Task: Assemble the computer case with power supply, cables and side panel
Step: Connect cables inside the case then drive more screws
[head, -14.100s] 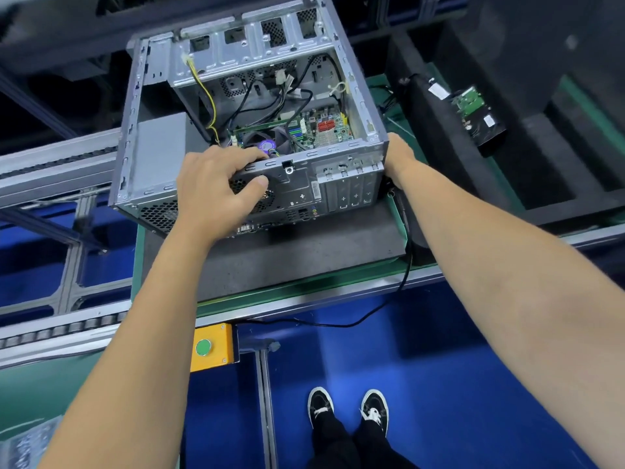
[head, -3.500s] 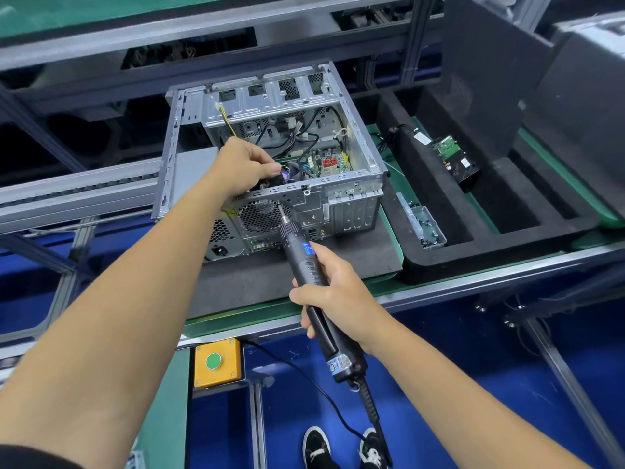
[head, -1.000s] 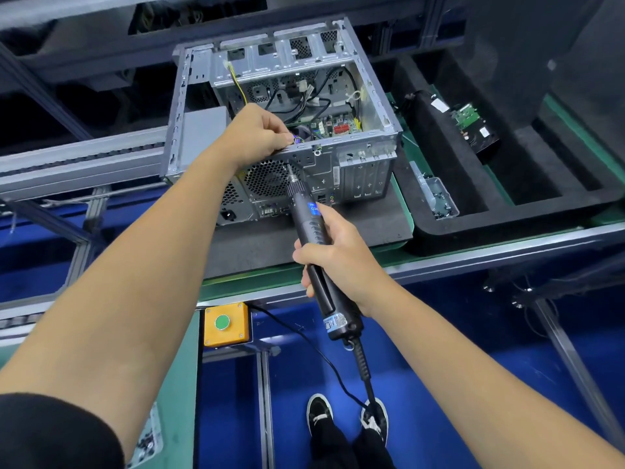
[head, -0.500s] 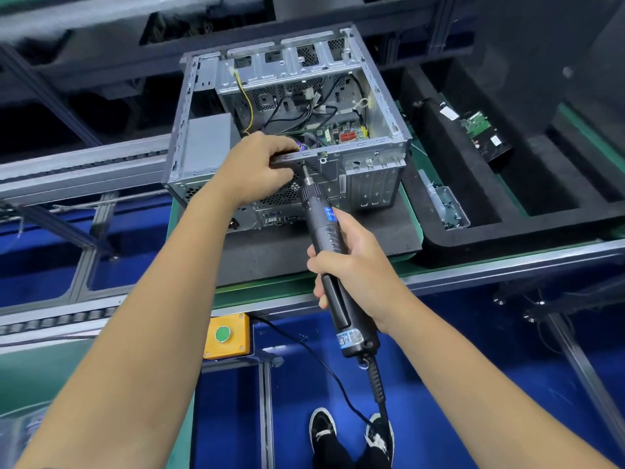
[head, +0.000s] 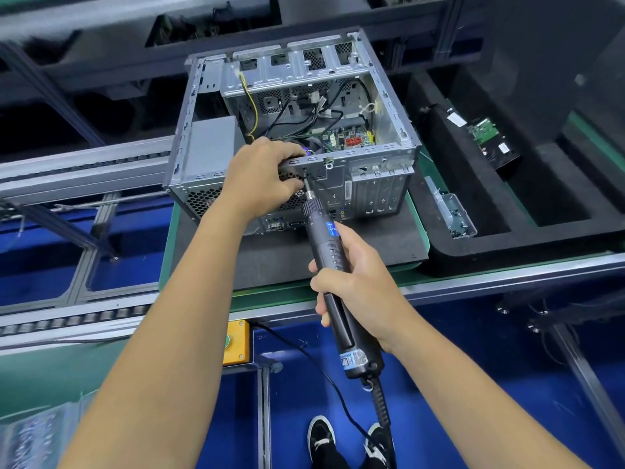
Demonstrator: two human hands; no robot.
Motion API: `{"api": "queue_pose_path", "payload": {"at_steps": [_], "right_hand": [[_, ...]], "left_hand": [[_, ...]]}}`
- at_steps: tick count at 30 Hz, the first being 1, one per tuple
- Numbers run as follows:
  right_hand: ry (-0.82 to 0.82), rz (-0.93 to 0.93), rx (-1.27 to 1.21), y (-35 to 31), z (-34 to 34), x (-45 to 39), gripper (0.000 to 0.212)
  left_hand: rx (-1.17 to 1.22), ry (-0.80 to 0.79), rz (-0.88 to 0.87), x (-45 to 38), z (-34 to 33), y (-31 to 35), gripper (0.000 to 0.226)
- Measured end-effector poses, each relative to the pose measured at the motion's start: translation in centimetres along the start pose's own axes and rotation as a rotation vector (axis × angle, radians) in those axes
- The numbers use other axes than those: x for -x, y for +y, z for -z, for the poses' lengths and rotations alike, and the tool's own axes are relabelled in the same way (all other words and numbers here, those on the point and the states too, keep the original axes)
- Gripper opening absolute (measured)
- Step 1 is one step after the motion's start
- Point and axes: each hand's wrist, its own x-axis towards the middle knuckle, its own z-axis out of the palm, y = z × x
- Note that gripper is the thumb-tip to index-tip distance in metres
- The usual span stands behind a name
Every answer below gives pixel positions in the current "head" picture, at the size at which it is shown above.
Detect person's left black shoe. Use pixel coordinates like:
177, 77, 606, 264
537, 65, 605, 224
307, 415, 339, 469

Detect clear plastic bag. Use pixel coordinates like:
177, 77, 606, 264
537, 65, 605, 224
0, 390, 101, 469

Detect black electric screwdriver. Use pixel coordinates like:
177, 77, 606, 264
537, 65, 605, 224
299, 178, 386, 381

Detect person's right hand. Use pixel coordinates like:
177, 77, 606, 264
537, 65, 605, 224
309, 222, 414, 355

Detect grey metal computer case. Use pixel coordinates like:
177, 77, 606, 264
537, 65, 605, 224
163, 27, 424, 236

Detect person's right forearm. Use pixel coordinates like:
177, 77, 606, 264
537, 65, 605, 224
383, 307, 594, 469

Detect aluminium conveyor rail frame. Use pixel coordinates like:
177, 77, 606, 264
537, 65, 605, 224
0, 135, 625, 359

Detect thin black cable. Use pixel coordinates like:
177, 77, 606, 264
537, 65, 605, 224
248, 321, 374, 447

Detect black coiled screwdriver cable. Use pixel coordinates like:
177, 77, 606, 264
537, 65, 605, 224
360, 375, 397, 469

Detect green computer motherboard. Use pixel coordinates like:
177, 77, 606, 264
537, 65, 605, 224
312, 123, 377, 153

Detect silver metal drive bracket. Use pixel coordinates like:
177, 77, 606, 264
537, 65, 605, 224
424, 176, 479, 239

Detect hard disk drive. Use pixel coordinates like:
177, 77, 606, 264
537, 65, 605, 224
466, 117, 521, 172

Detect person's right black shoe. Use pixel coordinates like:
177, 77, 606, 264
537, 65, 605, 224
364, 423, 397, 469

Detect yellow internal wire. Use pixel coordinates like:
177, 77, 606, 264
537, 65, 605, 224
238, 73, 259, 142

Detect black foam mat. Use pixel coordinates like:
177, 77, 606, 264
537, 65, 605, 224
173, 189, 430, 291

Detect person's left hand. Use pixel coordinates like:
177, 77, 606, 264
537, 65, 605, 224
217, 136, 307, 224

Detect yellow button box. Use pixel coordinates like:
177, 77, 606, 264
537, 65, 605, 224
222, 319, 251, 370

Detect person's left forearm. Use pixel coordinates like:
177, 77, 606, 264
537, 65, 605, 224
58, 202, 262, 469

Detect grey power supply unit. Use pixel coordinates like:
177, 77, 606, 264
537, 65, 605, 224
182, 116, 246, 187

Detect green pallet board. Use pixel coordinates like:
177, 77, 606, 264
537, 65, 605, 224
158, 141, 440, 315

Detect black foam tray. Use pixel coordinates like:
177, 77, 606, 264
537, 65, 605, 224
409, 67, 625, 275

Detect person's black shoe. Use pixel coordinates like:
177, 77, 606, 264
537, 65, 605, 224
307, 415, 339, 469
364, 423, 397, 469

